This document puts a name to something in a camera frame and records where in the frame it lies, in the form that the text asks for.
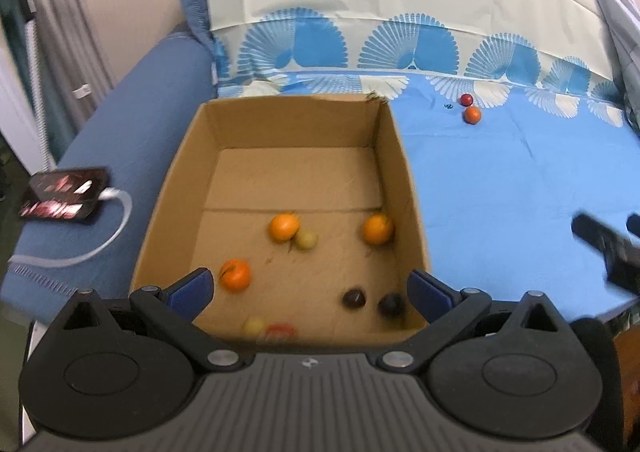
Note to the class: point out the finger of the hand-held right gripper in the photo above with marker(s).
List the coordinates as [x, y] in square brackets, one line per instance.
[595, 234]
[635, 224]

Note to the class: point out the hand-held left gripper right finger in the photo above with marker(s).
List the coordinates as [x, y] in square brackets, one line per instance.
[430, 294]

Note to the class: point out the grey cloth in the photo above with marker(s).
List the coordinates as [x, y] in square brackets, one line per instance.
[620, 21]

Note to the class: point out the dark red round fruit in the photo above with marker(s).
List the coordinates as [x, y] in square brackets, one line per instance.
[466, 98]

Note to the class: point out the reddish orange small fruit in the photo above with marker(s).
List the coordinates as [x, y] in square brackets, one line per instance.
[471, 115]

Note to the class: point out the blue fabric sofa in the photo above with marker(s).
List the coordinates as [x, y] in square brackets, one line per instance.
[150, 96]

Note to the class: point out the grey curtain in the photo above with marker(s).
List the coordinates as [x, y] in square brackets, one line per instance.
[75, 31]

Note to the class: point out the olive green round fruit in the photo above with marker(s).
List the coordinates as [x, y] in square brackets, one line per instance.
[306, 241]
[253, 325]

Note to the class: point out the small red fruit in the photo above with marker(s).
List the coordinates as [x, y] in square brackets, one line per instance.
[280, 330]

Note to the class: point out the blue fan-print bedsheet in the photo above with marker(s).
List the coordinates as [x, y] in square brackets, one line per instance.
[500, 207]

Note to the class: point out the black smartphone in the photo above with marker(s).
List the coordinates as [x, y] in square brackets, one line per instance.
[60, 192]

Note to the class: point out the large orange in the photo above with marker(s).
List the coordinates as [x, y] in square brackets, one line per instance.
[377, 229]

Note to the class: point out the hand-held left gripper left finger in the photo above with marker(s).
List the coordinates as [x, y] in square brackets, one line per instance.
[192, 289]

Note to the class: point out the small orange with stem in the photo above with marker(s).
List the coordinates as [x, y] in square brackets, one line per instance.
[235, 274]

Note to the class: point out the brown cardboard box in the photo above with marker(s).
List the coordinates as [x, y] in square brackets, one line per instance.
[300, 171]

